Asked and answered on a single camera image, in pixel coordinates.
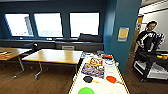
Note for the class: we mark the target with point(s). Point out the bright green bowl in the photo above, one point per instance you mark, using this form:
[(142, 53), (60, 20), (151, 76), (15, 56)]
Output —
[(86, 90)]

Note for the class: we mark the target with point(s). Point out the dark grey sofa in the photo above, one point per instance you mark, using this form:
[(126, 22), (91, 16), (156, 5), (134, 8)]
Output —
[(86, 43)]

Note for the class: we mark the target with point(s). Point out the light grey rectangular panel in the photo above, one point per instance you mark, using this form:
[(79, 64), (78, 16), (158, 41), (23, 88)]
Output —
[(68, 47)]

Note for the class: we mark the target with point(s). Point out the grey clutter pile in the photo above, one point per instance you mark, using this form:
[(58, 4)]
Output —
[(100, 52)]

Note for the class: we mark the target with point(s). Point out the red yellow game box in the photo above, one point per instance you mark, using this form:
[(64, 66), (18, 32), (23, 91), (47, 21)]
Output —
[(96, 61)]

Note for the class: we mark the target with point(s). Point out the bright window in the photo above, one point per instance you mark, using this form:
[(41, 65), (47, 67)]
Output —
[(84, 24), (48, 25), (18, 25)]

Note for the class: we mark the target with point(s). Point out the colourful snack box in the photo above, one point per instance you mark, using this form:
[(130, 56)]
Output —
[(93, 70)]

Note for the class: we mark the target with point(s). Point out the white blue-rimmed bowl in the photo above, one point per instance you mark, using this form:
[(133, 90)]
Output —
[(109, 62)]

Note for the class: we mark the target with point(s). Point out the black ping pong paddle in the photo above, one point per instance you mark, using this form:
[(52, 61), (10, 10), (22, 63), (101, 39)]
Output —
[(87, 79)]

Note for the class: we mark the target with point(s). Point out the long wooden table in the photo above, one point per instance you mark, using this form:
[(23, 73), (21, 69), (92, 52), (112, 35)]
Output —
[(53, 56)]

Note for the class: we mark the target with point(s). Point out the red ping pong paddle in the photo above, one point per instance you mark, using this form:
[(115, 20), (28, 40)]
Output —
[(111, 79)]

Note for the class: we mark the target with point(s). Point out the black chair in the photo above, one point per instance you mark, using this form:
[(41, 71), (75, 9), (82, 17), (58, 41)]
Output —
[(31, 46)]

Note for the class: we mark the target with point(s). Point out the brown wooden door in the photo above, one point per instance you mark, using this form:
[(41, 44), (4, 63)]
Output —
[(140, 23)]

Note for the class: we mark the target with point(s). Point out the person in black shirt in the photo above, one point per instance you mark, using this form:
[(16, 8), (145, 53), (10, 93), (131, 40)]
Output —
[(148, 36)]

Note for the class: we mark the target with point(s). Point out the black wheeled cart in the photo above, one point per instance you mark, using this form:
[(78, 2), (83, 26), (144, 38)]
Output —
[(150, 65)]

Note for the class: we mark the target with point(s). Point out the light wooden table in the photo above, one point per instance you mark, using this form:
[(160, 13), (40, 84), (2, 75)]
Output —
[(15, 51)]

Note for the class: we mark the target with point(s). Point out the orange yellow toy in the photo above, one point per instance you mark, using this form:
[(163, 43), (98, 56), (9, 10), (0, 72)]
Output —
[(161, 56)]

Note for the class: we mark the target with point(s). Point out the red yellow small items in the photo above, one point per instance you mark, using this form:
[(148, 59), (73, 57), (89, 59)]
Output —
[(5, 55)]

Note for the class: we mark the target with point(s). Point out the yellow wall sign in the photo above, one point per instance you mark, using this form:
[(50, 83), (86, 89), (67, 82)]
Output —
[(123, 34)]

